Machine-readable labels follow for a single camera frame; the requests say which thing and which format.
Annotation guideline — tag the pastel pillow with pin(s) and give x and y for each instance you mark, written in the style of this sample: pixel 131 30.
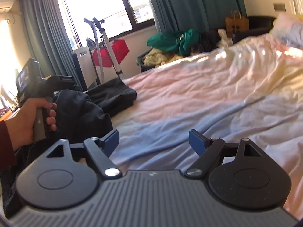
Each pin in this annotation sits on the pastel pillow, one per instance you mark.
pixel 288 28

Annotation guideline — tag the yellow knitted cloth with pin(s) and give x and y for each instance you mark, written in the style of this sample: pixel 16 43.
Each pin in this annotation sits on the yellow knitted cloth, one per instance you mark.
pixel 157 57

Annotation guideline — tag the teal curtain left of window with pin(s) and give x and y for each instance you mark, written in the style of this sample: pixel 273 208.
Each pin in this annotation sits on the teal curtain left of window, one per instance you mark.
pixel 47 37

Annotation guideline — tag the pink white bed sheet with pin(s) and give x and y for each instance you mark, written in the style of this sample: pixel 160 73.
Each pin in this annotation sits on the pink white bed sheet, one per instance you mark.
pixel 250 90

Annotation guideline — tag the white air conditioner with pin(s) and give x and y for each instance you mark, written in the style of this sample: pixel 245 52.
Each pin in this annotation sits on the white air conditioner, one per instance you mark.
pixel 6 5

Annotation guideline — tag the black garment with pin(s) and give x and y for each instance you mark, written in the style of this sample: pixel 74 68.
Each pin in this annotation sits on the black garment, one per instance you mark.
pixel 79 116

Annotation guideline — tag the brown paper bag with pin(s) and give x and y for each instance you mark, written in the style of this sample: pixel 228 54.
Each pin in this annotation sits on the brown paper bag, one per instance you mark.
pixel 236 23

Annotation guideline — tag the dark red sleeve forearm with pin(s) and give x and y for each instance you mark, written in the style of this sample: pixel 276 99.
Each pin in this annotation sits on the dark red sleeve forearm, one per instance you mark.
pixel 7 154

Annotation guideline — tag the teal curtain right of window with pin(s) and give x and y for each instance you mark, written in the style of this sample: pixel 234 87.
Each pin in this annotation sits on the teal curtain right of window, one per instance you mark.
pixel 201 15

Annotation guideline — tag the dark framed window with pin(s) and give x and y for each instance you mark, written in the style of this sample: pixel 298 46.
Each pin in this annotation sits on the dark framed window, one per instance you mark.
pixel 117 17

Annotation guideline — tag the black headboard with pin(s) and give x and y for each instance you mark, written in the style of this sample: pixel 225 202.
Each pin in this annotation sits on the black headboard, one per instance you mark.
pixel 258 25

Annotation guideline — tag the teal curtain of window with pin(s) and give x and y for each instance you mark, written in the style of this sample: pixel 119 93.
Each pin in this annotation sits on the teal curtain of window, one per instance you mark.
pixel 47 37
pixel 201 15

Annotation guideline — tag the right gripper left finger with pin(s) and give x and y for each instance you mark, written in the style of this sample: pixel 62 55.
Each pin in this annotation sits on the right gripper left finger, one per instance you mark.
pixel 98 151

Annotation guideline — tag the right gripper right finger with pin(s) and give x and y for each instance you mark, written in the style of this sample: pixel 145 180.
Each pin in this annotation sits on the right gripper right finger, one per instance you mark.
pixel 208 150

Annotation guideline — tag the green garment pile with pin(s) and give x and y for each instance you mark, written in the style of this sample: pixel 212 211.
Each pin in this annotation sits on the green garment pile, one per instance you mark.
pixel 176 42

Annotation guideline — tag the garment steamer stand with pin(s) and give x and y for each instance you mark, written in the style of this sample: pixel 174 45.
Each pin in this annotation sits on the garment steamer stand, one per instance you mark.
pixel 95 25

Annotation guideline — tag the person's left hand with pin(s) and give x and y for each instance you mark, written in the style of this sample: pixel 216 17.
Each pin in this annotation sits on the person's left hand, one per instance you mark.
pixel 20 127

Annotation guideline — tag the white box appliance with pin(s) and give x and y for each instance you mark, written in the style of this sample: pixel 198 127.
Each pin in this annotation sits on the white box appliance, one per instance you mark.
pixel 85 67

